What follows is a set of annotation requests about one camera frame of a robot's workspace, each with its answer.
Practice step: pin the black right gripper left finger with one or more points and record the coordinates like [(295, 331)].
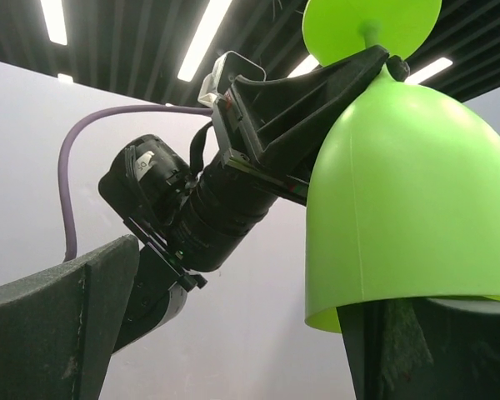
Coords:
[(58, 327)]

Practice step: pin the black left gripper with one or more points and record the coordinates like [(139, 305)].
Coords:
[(270, 129)]

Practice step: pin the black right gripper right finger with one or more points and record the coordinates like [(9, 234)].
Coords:
[(423, 348)]

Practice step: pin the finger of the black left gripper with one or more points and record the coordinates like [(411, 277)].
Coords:
[(398, 68)]

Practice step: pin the green plastic wine glass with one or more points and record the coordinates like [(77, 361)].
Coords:
[(403, 202)]

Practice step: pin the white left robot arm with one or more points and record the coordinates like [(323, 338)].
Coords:
[(190, 215)]

